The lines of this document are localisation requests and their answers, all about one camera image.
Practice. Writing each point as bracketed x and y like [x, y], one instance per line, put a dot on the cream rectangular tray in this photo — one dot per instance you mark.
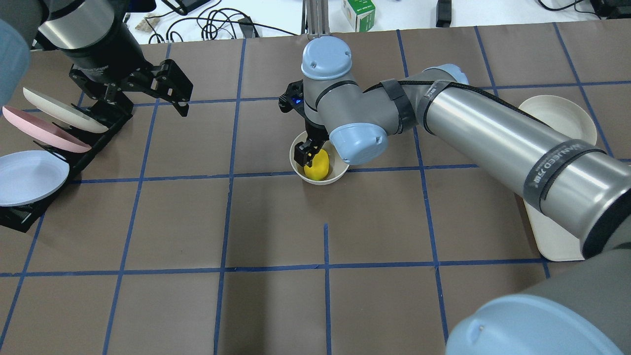
[547, 238]

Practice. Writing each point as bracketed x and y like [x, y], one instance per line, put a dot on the light blue plate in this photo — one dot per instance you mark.
[30, 176]

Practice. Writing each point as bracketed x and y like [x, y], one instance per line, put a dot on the aluminium frame post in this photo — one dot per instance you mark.
[315, 18]

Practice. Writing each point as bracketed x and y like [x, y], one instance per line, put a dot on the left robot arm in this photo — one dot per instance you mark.
[107, 59]

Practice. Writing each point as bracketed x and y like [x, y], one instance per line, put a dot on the cream round plate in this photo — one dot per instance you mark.
[562, 115]

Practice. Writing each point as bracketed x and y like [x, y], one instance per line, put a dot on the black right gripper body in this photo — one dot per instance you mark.
[313, 132]

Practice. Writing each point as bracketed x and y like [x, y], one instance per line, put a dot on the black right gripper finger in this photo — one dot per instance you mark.
[305, 151]

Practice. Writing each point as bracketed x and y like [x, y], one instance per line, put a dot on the yellow lemon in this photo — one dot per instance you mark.
[319, 168]

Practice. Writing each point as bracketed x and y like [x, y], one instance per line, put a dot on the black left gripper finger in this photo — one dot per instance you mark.
[181, 104]

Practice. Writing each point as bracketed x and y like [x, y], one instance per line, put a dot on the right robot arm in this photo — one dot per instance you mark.
[585, 311]

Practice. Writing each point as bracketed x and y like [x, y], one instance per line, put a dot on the black power adapter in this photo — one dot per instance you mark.
[444, 13]

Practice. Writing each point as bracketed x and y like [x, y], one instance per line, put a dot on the cream plate in rack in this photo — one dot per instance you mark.
[63, 112]

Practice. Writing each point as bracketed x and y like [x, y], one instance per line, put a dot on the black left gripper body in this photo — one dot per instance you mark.
[105, 58]

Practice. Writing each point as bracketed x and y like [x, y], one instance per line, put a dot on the pink plate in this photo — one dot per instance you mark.
[44, 131]

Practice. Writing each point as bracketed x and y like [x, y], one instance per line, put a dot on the green white box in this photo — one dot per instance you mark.
[361, 14]

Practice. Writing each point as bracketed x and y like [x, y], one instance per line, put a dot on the black dish rack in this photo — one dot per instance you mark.
[114, 116]

